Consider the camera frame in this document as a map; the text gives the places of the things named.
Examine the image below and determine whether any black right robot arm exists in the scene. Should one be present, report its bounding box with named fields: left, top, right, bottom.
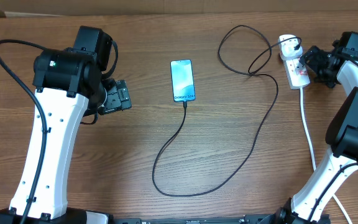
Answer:
left=263, top=32, right=358, bottom=223

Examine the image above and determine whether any white USB wall charger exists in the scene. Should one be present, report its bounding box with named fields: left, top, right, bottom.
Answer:
left=278, top=34, right=303, bottom=61

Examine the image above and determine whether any black Samsung Galaxy smartphone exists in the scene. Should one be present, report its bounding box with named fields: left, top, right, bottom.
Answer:
left=170, top=59, right=196, bottom=102

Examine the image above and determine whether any white power strip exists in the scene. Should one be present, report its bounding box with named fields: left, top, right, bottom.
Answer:
left=283, top=58, right=311, bottom=90

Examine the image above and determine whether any white power strip cord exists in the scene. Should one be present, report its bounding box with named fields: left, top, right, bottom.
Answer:
left=299, top=86, right=354, bottom=224

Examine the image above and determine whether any black USB charging cable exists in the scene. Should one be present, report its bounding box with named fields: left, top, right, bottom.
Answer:
left=151, top=24, right=303, bottom=198

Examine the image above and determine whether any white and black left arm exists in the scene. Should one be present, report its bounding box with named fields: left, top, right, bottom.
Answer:
left=0, top=26, right=132, bottom=223

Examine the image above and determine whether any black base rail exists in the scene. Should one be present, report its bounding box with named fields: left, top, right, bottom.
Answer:
left=110, top=213, right=331, bottom=224

